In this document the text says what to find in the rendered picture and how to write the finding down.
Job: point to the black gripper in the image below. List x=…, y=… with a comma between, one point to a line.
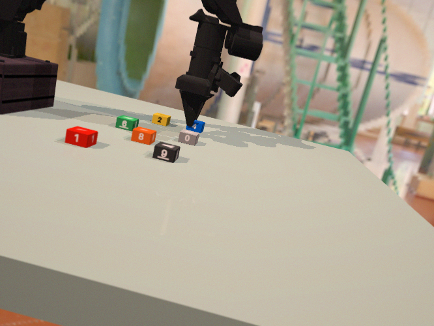
x=194, y=86

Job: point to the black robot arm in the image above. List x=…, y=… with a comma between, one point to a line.
x=242, y=40

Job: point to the green block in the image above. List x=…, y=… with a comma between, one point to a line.
x=127, y=123

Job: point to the blue block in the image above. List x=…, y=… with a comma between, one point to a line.
x=198, y=126

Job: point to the orange block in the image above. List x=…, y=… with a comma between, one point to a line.
x=143, y=135

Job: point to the red block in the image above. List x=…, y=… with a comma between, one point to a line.
x=82, y=137

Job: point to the yellow block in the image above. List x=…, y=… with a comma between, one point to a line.
x=161, y=119

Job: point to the pale pink digit block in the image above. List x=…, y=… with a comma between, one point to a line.
x=188, y=137

